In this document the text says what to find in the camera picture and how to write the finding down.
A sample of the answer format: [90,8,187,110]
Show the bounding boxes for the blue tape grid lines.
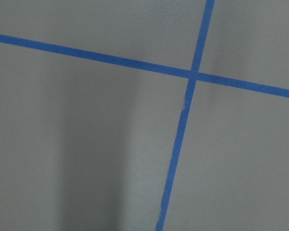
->
[0,0,289,231]

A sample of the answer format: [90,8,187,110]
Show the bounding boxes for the brown paper table cover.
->
[0,0,289,231]

